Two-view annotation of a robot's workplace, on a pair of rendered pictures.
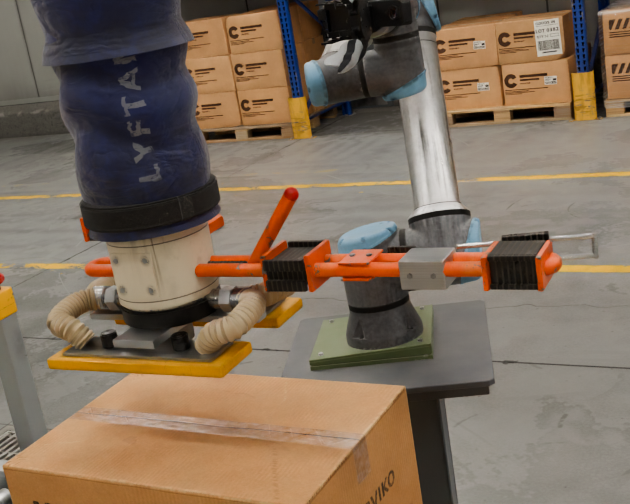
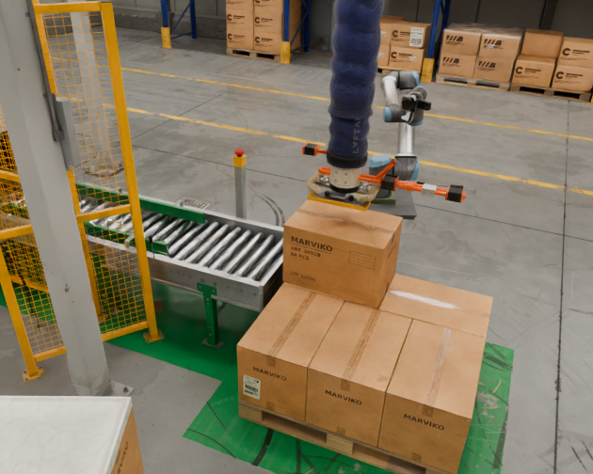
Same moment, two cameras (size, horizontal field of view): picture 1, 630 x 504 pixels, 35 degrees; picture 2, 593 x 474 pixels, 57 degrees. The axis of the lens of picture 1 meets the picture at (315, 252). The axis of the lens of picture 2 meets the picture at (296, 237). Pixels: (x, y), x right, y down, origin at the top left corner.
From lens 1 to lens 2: 1.63 m
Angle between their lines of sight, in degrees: 15
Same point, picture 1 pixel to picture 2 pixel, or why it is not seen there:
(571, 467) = (417, 244)
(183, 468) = (344, 233)
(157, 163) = (358, 148)
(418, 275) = (426, 192)
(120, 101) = (353, 130)
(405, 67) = (418, 117)
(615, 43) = (447, 47)
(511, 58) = (396, 43)
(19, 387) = (242, 191)
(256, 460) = (365, 234)
